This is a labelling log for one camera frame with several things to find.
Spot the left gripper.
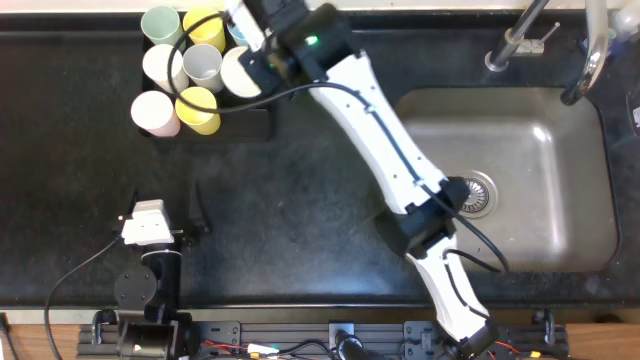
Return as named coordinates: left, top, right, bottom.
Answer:
left=119, top=181, right=213, bottom=248

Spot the pink cup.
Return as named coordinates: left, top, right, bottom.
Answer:
left=130, top=90, right=182, bottom=139

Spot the yellow cup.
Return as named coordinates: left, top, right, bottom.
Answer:
left=174, top=86, right=222, bottom=137
left=182, top=6, right=227, bottom=54

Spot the white cup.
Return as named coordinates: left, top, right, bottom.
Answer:
left=220, top=45, right=264, bottom=99
left=141, top=43, right=190, bottom=95

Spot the black tray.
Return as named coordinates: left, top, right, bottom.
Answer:
left=138, top=9, right=275, bottom=144

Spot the grey cup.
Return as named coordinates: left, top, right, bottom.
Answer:
left=182, top=43, right=225, bottom=94

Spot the green cup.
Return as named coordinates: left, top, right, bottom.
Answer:
left=140, top=4, right=186, bottom=51

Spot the light blue cup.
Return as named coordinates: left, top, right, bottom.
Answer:
left=227, top=23, right=249, bottom=48

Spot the steel sink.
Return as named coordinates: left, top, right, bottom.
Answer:
left=394, top=87, right=621, bottom=274

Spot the steel tap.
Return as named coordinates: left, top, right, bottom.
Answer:
left=483, top=0, right=612, bottom=107

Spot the blue soap bottle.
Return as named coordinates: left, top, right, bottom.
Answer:
left=579, top=2, right=640, bottom=59

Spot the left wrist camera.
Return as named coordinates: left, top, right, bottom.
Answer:
left=120, top=198, right=175, bottom=247

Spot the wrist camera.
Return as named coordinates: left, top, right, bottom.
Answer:
left=225, top=0, right=265, bottom=53
left=120, top=198, right=175, bottom=247

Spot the black cable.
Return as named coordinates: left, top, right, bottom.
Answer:
left=166, top=10, right=511, bottom=275
left=43, top=236, right=124, bottom=360

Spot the mounting rail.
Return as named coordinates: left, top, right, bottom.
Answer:
left=77, top=319, right=571, bottom=360

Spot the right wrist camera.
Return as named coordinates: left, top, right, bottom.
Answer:
left=225, top=0, right=265, bottom=53

